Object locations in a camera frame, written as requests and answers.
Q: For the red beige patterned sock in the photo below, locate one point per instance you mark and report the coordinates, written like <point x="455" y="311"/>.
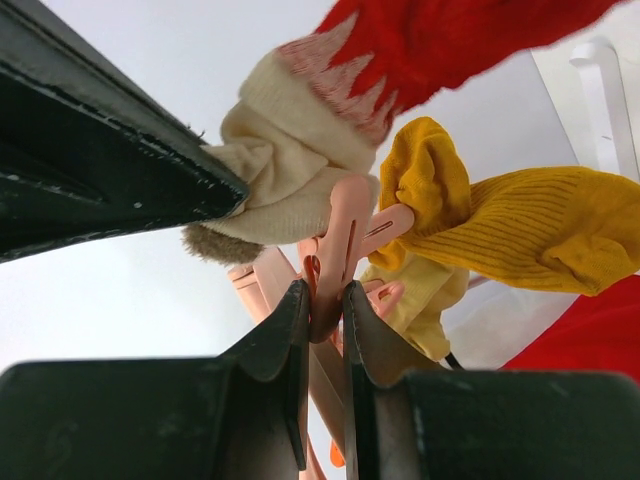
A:
<point x="316" y="109"/>

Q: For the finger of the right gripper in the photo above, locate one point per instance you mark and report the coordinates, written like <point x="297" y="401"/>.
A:
<point x="85" y="153"/>

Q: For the metal clothes rack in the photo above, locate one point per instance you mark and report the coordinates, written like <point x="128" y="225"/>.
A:
<point x="599" y="71"/>

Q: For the orange clip on hanger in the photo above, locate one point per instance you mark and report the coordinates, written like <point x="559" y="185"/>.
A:
<point x="336" y="457"/>

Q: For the mustard yellow sock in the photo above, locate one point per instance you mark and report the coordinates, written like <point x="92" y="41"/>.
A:
<point x="564" y="229"/>

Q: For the red hanging clothes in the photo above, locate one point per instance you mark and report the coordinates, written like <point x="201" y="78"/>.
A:
<point x="595" y="334"/>

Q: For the pale yellow hanging sock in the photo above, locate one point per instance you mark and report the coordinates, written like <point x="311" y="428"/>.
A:
<point x="429" y="289"/>

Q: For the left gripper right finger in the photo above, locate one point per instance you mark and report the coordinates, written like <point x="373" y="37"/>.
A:
<point x="475" y="425"/>

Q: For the pink round clip hanger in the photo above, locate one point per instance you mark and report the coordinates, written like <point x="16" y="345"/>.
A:
<point x="320" y="337"/>

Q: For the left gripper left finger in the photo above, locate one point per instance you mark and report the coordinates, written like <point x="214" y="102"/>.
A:
<point x="116" y="419"/>

